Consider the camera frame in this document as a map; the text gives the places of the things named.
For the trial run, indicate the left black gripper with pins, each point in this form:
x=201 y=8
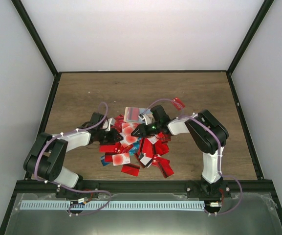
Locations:
x=114 y=138

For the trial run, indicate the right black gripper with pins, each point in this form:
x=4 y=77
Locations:
x=144 y=131

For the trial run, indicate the beige leather card holder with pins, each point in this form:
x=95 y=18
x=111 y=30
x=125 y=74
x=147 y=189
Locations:
x=141 y=111

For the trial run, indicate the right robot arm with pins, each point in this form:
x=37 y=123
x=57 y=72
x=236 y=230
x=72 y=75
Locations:
x=207 y=132

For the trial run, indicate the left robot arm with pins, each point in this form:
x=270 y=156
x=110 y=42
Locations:
x=45 y=161

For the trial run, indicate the white pink gradient card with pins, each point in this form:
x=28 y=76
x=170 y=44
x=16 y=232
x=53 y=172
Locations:
x=127 y=129

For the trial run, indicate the white red card bottom left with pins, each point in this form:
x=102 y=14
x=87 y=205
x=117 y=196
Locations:
x=121 y=159

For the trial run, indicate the lone red VIP card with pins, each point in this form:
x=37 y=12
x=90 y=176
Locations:
x=178 y=104

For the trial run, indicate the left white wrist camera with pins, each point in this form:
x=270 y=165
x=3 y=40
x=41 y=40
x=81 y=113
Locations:
x=110 y=122

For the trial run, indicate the black front frame rail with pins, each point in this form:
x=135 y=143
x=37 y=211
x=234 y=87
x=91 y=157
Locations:
x=193 y=189

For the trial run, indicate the light blue cable duct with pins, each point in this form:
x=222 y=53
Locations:
x=115 y=205

